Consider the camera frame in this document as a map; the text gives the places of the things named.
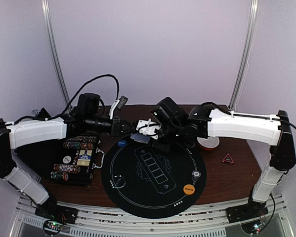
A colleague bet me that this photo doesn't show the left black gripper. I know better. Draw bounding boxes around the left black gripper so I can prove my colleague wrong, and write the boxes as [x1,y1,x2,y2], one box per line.
[85,114,136,137]

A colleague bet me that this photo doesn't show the grey playing card deck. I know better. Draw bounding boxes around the grey playing card deck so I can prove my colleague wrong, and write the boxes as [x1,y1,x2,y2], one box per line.
[130,133,150,144]

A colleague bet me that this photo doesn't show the blue small blind button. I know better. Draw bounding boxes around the blue small blind button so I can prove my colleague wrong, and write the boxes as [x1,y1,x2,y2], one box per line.
[117,140,127,147]

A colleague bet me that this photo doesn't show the orange big blind button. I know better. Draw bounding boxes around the orange big blind button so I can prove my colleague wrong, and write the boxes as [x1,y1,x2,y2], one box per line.
[183,184,195,195]

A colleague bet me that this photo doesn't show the clear acrylic dealer puck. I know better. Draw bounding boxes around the clear acrylic dealer puck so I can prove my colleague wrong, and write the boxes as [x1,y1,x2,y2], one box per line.
[112,175,126,189]

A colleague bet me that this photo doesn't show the red black triangle button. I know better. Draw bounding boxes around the red black triangle button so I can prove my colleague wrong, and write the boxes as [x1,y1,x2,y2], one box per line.
[221,153,235,164]

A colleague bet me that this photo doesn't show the poker chip row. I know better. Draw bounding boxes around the poker chip row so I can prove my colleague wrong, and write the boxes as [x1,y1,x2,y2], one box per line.
[53,164,81,174]
[69,136,97,143]
[50,171,69,181]
[63,142,95,150]

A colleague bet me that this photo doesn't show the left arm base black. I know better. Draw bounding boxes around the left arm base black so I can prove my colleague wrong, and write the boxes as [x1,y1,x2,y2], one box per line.
[35,196,78,224]

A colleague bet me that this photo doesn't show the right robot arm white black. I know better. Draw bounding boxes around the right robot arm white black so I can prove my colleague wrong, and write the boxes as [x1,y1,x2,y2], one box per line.
[145,97,296,218]

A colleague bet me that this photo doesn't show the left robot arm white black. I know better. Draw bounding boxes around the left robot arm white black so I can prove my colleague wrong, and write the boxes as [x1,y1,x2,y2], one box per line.
[0,93,134,219]

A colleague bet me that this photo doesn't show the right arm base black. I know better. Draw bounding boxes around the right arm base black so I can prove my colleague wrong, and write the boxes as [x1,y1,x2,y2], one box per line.
[225,195,268,223]

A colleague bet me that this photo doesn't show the black round poker mat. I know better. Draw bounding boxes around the black round poker mat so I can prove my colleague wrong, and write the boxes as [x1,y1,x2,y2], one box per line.
[101,137,207,219]

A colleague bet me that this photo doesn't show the white orange bowl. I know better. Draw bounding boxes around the white orange bowl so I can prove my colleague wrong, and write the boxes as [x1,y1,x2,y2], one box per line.
[197,137,220,151]

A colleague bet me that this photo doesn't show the boxed playing card deck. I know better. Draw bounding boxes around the boxed playing card deck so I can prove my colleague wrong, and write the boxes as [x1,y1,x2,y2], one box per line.
[72,150,92,166]

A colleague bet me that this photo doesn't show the black poker chip case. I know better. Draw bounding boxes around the black poker chip case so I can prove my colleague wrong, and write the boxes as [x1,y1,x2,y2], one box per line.
[14,137,100,187]

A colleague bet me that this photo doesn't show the white dealer button in case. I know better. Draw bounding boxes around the white dealer button in case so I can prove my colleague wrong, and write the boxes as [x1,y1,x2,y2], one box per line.
[62,156,72,164]

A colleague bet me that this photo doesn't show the right circuit board with LEDs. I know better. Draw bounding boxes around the right circuit board with LEDs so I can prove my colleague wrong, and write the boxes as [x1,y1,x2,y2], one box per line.
[241,221,266,235]

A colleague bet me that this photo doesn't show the circuit board with leds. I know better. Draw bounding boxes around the circuit board with leds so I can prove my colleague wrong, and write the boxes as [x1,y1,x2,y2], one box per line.
[241,221,266,235]
[42,220,64,236]

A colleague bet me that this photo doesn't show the left circuit board with LEDs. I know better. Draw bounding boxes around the left circuit board with LEDs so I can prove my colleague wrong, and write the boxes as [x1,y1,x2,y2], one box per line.
[42,220,64,236]

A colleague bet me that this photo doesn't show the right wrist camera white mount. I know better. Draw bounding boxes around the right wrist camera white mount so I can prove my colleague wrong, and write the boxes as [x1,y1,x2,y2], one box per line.
[136,119,161,140]

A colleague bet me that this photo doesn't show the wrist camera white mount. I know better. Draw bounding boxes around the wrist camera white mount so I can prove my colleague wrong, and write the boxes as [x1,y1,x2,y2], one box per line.
[136,119,161,140]
[109,96,128,119]

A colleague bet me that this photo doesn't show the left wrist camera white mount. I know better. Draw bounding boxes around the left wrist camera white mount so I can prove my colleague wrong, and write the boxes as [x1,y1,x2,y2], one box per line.
[109,96,128,119]

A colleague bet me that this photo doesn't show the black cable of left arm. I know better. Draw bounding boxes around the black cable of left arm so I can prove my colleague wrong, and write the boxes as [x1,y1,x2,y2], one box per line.
[4,74,120,126]

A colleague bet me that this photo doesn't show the front aluminium rail frame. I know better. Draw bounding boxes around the front aluminium rail frame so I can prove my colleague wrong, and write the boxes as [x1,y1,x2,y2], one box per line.
[8,195,296,237]

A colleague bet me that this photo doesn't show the right aluminium frame post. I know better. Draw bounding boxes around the right aluminium frame post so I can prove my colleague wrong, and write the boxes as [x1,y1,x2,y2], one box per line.
[229,0,260,110]

